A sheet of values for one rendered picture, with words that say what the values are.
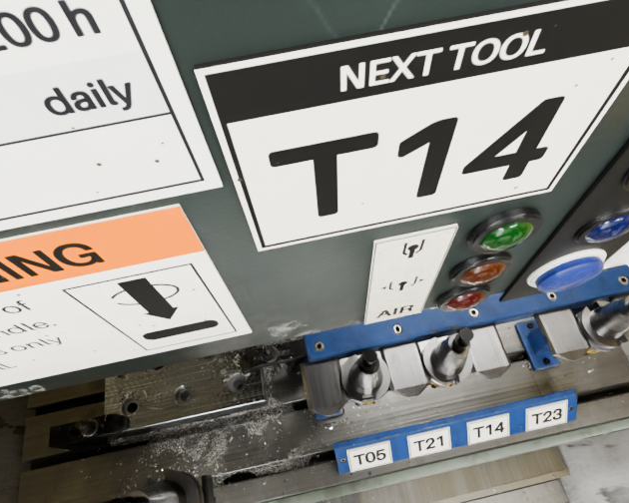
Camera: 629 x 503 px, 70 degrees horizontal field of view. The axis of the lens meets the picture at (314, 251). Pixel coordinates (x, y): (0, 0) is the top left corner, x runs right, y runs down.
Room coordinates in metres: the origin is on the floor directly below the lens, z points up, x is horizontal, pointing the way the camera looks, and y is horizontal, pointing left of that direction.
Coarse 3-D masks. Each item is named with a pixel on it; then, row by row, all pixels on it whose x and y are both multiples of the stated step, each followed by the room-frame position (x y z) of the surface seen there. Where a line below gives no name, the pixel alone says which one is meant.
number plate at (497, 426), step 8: (496, 416) 0.09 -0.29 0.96; (504, 416) 0.08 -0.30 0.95; (472, 424) 0.08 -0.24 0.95; (480, 424) 0.08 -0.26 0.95; (488, 424) 0.08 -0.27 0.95; (496, 424) 0.07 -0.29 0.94; (504, 424) 0.07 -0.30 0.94; (472, 432) 0.07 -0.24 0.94; (480, 432) 0.07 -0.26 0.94; (488, 432) 0.06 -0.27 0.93; (496, 432) 0.06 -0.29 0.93; (504, 432) 0.06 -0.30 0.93; (472, 440) 0.05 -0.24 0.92; (480, 440) 0.05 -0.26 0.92
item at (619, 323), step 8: (608, 304) 0.17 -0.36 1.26; (616, 304) 0.16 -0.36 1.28; (624, 304) 0.16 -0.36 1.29; (592, 312) 0.17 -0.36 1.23; (600, 312) 0.17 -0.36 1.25; (608, 312) 0.16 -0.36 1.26; (616, 312) 0.16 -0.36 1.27; (624, 312) 0.15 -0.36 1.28; (592, 320) 0.16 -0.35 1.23; (600, 320) 0.16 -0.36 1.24; (608, 320) 0.15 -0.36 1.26; (616, 320) 0.15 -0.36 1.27; (624, 320) 0.15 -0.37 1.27; (600, 328) 0.15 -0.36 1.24; (608, 328) 0.14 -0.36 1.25; (616, 328) 0.14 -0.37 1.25; (624, 328) 0.14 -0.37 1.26; (608, 336) 0.14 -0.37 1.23; (616, 336) 0.14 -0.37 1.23
